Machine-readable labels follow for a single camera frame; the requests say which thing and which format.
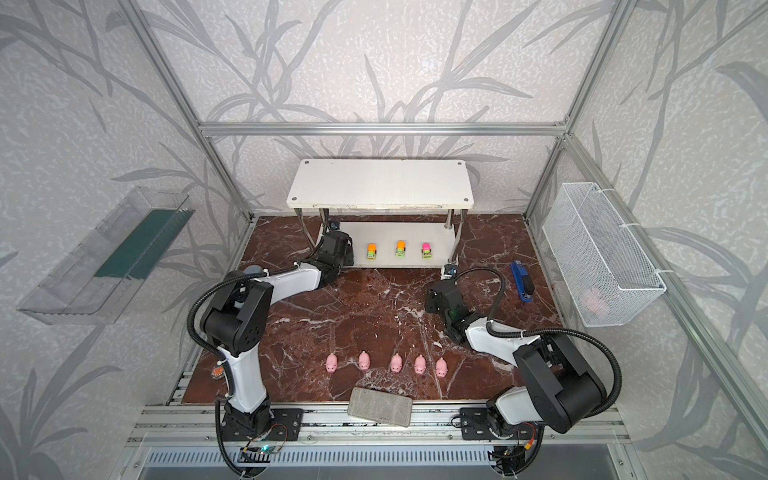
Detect pink item in basket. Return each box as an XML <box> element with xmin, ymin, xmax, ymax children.
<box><xmin>581</xmin><ymin>288</ymin><xmax>610</xmax><ymax>319</ymax></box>

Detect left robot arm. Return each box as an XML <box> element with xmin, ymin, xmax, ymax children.
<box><xmin>186</xmin><ymin>231</ymin><xmax>354</xmax><ymax>420</ymax></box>

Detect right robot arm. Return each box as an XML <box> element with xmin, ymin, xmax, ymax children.
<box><xmin>425</xmin><ymin>279</ymin><xmax>623</xmax><ymax>438</ymax></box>

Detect clear plastic wall bin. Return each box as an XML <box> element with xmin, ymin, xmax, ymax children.
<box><xmin>17</xmin><ymin>187</ymin><xmax>195</xmax><ymax>326</ymax></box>

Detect green circuit board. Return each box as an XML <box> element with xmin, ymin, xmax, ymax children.
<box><xmin>239</xmin><ymin>444</ymin><xmax>283</xmax><ymax>463</ymax></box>

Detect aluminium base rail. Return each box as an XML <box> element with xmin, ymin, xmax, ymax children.
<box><xmin>126</xmin><ymin>401</ymin><xmax>631</xmax><ymax>447</ymax></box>

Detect grey sponge block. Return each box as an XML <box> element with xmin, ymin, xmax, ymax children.
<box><xmin>347</xmin><ymin>387</ymin><xmax>413</xmax><ymax>427</ymax></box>

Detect white wire mesh basket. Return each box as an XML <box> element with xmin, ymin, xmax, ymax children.
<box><xmin>543</xmin><ymin>182</ymin><xmax>667</xmax><ymax>327</ymax></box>

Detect white two-tier shelf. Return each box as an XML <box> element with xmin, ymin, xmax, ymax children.
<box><xmin>286</xmin><ymin>159</ymin><xmax>474</xmax><ymax>269</ymax></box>

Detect blue stapler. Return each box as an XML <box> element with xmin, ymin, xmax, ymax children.
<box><xmin>510</xmin><ymin>260</ymin><xmax>535</xmax><ymax>303</ymax></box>

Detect grey blue glasses case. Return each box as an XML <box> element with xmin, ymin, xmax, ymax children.
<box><xmin>243</xmin><ymin>265</ymin><xmax>264</xmax><ymax>275</ymax></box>

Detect orange green mixer truck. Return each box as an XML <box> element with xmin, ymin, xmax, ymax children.
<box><xmin>395</xmin><ymin>240</ymin><xmax>406</xmax><ymax>258</ymax></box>

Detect pink toy pig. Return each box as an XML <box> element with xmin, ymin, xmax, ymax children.
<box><xmin>325</xmin><ymin>353</ymin><xmax>338</xmax><ymax>373</ymax></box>
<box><xmin>358</xmin><ymin>351</ymin><xmax>371</xmax><ymax>371</ymax></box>
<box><xmin>414</xmin><ymin>355</ymin><xmax>427</xmax><ymax>375</ymax></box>
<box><xmin>435</xmin><ymin>357</ymin><xmax>448</xmax><ymax>378</ymax></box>
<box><xmin>389</xmin><ymin>353</ymin><xmax>403</xmax><ymax>373</ymax></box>

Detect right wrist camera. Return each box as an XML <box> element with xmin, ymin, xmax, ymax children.
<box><xmin>441</xmin><ymin>263</ymin><xmax>459</xmax><ymax>280</ymax></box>

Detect pink green mixer truck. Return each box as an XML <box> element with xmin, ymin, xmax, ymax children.
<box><xmin>421</xmin><ymin>242</ymin><xmax>432</xmax><ymax>259</ymax></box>

